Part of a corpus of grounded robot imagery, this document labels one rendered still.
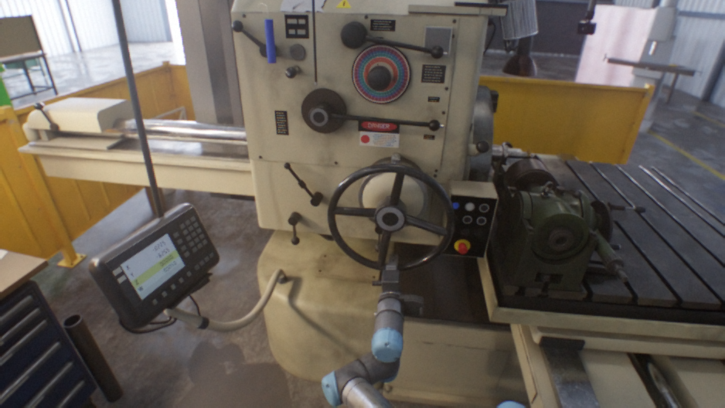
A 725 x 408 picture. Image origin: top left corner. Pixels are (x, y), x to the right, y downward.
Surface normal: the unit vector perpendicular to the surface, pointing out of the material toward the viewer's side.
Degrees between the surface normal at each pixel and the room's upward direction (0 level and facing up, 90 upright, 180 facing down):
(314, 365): 90
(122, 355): 0
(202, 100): 90
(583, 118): 90
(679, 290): 0
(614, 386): 0
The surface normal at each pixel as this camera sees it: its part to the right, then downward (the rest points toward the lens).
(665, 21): -0.70, 0.33
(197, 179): -0.14, 0.47
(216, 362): 0.02, -0.88
